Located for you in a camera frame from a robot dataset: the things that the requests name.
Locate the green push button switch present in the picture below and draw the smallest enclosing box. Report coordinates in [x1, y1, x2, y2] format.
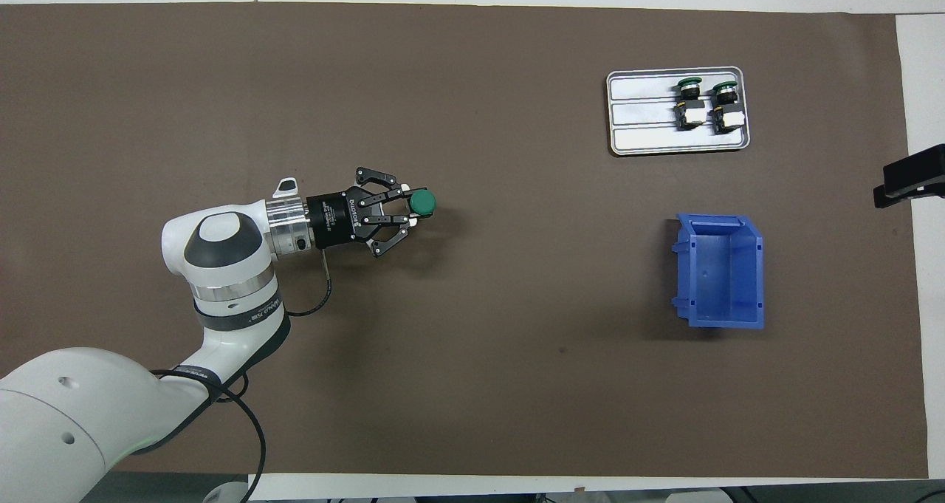
[675, 77, 704, 131]
[710, 81, 744, 135]
[408, 189, 438, 222]

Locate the brown paper mat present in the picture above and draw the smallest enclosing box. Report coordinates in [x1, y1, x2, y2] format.
[0, 2, 929, 480]

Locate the blue plastic bin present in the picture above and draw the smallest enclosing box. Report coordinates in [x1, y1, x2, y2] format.
[670, 213, 766, 330]

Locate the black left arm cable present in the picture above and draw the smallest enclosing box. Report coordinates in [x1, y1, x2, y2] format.
[151, 250, 333, 503]

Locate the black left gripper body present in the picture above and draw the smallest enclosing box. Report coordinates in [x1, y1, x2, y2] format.
[305, 189, 371, 252]

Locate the grey metal tray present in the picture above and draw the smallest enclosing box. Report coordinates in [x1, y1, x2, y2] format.
[606, 66, 752, 157]

